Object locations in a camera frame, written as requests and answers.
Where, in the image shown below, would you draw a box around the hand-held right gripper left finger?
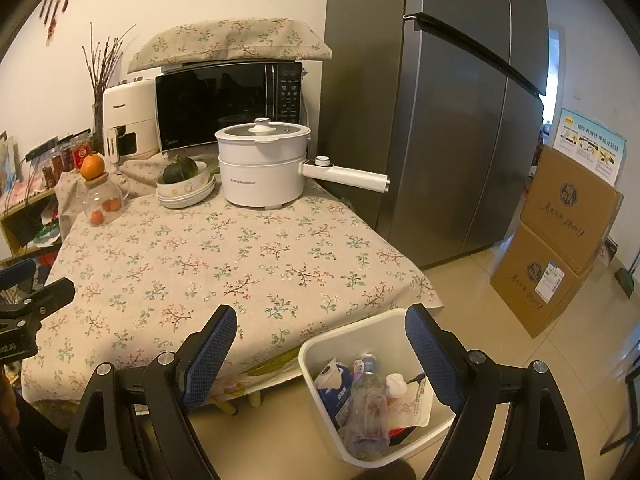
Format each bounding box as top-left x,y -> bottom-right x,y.
62,305 -> 237,480

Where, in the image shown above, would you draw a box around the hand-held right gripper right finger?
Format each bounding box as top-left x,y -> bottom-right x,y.
405,304 -> 583,480

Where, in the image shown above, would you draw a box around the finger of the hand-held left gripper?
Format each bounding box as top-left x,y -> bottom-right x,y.
0,277 -> 76,333
0,259 -> 37,292

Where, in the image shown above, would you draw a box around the orange white snack bag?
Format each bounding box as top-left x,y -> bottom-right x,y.
390,375 -> 434,429

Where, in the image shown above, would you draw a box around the clear plastic bottle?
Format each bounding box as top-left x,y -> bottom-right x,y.
345,355 -> 392,461

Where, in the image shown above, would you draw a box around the white blue carton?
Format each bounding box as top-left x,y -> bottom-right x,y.
315,360 -> 352,427

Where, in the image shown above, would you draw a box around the white trash bin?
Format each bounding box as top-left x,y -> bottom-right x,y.
298,308 -> 457,469

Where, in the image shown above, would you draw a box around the wooden shelf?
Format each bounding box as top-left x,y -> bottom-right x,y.
0,185 -> 67,261

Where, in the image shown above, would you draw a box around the floral tablecloth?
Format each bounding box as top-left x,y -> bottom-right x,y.
20,180 -> 443,403

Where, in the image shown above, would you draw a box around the glass jar with wooden lid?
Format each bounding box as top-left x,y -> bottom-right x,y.
81,172 -> 127,228

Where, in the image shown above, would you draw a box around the cardboard box with white label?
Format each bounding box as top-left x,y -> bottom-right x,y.
490,222 -> 594,339

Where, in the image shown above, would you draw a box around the large orange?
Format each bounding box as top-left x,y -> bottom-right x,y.
80,154 -> 106,181

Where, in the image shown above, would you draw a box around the white plain bowl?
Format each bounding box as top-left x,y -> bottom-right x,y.
157,176 -> 217,210

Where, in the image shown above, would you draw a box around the white patterned bowl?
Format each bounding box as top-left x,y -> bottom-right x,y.
156,160 -> 209,197

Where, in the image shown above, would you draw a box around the green pumpkin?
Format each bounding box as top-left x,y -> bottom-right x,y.
162,156 -> 199,185

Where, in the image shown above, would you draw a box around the white air fryer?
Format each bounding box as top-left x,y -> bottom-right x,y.
102,80 -> 162,164

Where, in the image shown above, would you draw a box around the white electric pot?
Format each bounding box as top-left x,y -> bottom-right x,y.
215,118 -> 390,209

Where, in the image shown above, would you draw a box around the grey refrigerator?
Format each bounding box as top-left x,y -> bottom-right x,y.
317,0 -> 551,270

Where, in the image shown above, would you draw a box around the dried branches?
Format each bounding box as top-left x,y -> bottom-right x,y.
82,22 -> 137,111

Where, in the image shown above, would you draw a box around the black microwave oven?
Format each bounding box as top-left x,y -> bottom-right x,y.
155,61 -> 305,154

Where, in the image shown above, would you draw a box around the floral microwave cover cloth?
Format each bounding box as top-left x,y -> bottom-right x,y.
126,19 -> 334,74

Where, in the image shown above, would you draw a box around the picture frame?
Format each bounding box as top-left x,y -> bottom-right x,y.
0,131 -> 23,196

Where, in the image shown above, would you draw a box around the wall poster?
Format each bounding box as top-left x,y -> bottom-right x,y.
552,108 -> 628,186

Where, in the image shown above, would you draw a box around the red wall decoration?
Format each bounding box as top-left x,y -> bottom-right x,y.
39,0 -> 92,41

